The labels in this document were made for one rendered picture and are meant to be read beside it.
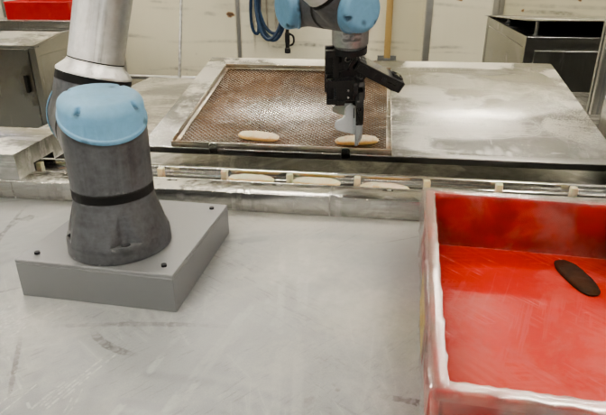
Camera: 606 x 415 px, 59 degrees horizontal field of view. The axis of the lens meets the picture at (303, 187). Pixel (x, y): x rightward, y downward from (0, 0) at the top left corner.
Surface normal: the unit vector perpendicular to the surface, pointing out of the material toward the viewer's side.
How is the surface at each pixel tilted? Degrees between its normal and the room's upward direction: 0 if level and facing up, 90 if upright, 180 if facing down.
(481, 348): 0
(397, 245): 0
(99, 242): 72
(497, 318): 0
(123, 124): 87
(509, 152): 10
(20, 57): 90
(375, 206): 90
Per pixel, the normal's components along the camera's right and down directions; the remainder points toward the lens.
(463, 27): -0.14, 0.39
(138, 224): 0.66, -0.02
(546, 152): -0.03, -0.84
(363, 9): 0.50, 0.32
